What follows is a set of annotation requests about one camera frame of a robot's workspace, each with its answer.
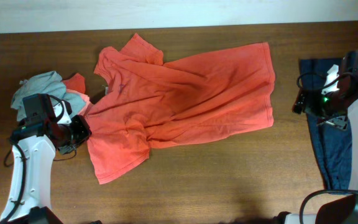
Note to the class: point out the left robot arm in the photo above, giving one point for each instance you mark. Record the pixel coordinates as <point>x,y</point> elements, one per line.
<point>47,129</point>

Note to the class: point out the orange-red printed t-shirt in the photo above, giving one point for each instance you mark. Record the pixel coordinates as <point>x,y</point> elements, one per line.
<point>153,104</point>

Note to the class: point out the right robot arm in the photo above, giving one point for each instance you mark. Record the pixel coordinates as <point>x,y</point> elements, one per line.
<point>325,206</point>

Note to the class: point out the red folded shirt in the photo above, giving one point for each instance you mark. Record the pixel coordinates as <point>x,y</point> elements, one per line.
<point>75,84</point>

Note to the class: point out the grey crumpled shirt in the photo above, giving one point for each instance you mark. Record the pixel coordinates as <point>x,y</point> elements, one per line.
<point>49,83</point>

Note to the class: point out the navy blue garment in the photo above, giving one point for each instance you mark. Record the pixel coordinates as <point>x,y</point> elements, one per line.
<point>336,151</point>

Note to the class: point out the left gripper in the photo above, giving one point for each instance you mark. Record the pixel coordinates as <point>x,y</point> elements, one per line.
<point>84,133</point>

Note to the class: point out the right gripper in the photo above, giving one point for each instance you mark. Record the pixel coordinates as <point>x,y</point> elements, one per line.
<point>310,98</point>

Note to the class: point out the salmon pink folded shirt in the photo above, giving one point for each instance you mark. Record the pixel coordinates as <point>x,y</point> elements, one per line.
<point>80,102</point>

